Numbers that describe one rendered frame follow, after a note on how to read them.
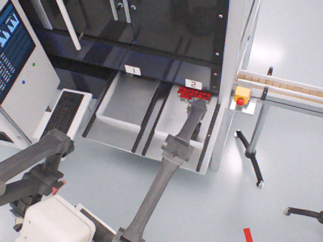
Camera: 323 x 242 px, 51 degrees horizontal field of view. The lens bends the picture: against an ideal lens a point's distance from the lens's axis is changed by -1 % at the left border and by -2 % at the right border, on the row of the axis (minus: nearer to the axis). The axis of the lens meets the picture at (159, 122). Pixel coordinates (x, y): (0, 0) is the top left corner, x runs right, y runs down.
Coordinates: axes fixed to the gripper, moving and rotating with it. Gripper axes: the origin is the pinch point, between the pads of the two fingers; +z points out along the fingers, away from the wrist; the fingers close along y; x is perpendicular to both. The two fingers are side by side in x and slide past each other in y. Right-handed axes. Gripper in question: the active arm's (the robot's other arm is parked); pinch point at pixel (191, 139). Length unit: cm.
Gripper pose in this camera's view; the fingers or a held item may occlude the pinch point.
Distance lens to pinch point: 175.4
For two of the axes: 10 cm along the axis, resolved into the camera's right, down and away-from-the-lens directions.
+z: 0.2, 6.3, 7.8
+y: 3.5, -7.3, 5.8
